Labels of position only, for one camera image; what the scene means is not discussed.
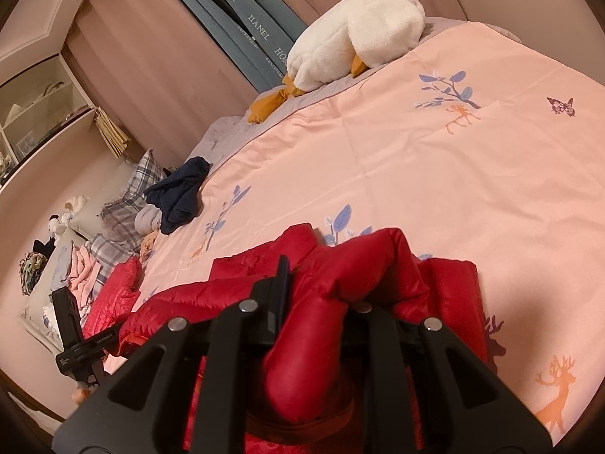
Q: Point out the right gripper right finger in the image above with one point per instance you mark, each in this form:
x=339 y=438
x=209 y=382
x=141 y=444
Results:
x=425 y=391

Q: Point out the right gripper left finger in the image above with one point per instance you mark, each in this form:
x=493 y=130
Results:
x=188 y=388

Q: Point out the red down jacket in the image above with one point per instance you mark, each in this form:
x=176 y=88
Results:
x=304 y=402
x=116 y=298

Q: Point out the pink folded clothes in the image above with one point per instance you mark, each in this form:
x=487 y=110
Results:
x=82 y=276

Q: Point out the person's left hand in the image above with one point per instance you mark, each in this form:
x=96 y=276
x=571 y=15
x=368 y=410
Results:
x=82 y=393

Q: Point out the plaid pillow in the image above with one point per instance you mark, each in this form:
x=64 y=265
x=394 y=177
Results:
x=118 y=239

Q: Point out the dark navy garment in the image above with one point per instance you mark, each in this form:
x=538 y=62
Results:
x=176 y=196

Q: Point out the yellow curtain tassel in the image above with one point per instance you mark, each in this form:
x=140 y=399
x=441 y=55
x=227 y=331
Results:
x=113 y=135

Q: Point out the pink printed duvet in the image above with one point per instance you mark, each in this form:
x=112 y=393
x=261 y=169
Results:
x=475 y=147

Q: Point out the beige curtain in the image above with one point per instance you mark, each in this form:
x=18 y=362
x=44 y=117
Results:
x=153 y=68

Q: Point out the white goose plush toy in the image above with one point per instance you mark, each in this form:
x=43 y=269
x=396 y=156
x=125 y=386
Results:
x=349 y=39

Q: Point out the wall shelf cabinet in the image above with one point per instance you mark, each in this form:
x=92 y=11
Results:
x=36 y=105

